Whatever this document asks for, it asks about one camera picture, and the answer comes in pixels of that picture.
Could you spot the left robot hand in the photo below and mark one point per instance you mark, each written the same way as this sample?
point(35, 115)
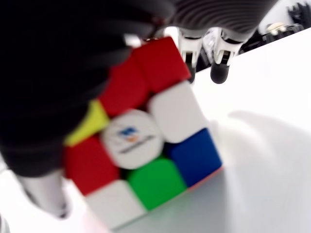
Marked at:
point(60, 60)

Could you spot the multicoloured Rubik's cube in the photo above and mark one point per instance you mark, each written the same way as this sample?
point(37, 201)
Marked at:
point(150, 145)

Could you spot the black background equipment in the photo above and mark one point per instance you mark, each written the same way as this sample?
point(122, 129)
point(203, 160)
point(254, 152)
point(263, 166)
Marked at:
point(294, 17)

